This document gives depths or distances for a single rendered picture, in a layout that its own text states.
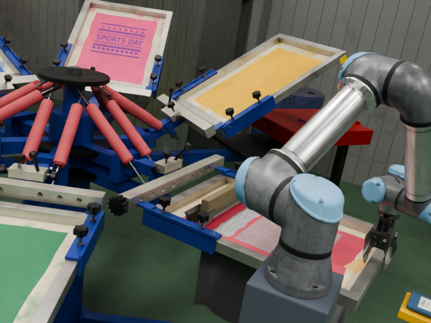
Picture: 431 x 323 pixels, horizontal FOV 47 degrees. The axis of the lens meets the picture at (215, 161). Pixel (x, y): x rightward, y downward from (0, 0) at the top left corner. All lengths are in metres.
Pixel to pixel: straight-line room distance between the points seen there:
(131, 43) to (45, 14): 3.85
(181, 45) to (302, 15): 1.48
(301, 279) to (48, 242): 0.88
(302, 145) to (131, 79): 2.00
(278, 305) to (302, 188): 0.25
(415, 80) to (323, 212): 0.42
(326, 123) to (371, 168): 4.25
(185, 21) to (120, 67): 1.45
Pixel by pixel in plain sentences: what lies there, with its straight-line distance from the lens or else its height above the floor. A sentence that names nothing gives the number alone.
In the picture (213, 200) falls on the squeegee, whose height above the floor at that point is 1.05.
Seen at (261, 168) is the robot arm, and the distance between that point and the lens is 1.14.
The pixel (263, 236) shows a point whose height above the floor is 0.96.
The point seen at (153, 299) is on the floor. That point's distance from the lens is 3.07.
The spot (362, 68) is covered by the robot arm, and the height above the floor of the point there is 1.65.
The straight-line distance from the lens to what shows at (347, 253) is 1.89.
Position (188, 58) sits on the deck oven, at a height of 1.13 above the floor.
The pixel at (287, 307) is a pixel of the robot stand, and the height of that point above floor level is 1.18.
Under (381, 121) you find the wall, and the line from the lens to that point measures 5.33.
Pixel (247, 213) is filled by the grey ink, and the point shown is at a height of 0.96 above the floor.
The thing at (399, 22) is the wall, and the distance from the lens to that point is 5.23.
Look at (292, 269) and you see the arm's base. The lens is 1.09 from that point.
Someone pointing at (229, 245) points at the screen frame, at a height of 0.99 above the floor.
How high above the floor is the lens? 1.79
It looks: 20 degrees down
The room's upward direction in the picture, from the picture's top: 9 degrees clockwise
